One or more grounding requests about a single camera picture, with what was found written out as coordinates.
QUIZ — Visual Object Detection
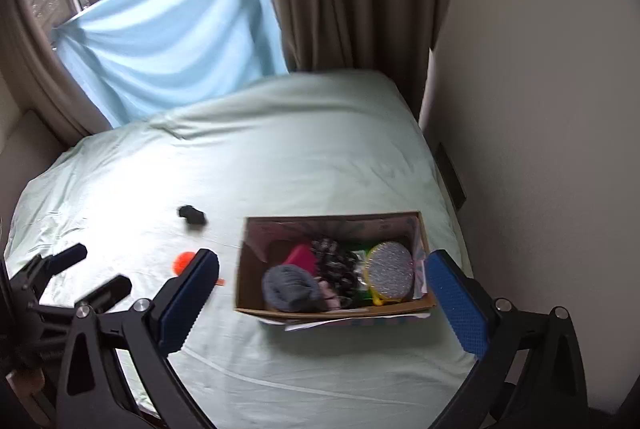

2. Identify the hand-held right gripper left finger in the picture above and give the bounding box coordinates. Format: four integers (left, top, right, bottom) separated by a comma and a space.
54, 248, 221, 429

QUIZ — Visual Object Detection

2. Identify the person's left hand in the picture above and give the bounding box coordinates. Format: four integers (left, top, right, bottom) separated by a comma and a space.
4, 368, 47, 410

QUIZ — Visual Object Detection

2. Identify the patterned black scrunchie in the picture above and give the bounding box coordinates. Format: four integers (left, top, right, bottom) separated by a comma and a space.
309, 236, 364, 298

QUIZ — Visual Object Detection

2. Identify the light blue hanging cloth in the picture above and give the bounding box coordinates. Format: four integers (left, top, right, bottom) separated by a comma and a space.
52, 0, 290, 129

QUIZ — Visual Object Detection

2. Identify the pale green bed sheet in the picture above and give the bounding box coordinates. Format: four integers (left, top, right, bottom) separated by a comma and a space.
4, 69, 477, 429

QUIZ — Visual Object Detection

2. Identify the beige headboard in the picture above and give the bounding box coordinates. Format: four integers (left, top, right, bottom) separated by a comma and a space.
0, 108, 65, 197

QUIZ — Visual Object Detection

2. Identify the cardboard box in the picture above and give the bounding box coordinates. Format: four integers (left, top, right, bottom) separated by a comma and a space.
233, 210, 437, 333

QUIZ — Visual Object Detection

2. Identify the orange pompom keychain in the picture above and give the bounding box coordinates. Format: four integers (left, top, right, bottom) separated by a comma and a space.
171, 251, 227, 286

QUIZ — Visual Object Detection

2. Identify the pink zip pouch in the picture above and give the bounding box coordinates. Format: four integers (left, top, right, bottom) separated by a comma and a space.
285, 243, 317, 278

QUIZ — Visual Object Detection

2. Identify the pink cloth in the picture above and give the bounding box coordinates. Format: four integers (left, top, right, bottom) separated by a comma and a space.
320, 284, 354, 310

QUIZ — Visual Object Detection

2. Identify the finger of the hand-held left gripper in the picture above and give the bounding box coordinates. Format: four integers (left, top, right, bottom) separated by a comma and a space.
74, 274, 133, 316
21, 243, 89, 292

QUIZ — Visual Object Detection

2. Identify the green tissue packet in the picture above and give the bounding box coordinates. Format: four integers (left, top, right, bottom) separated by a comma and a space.
349, 248, 375, 308

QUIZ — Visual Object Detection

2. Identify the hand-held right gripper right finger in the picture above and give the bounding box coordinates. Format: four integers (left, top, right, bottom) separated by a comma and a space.
424, 249, 589, 429

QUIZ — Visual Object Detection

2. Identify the plain black scrunchie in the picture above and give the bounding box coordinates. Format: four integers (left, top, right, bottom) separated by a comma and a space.
178, 204, 208, 226

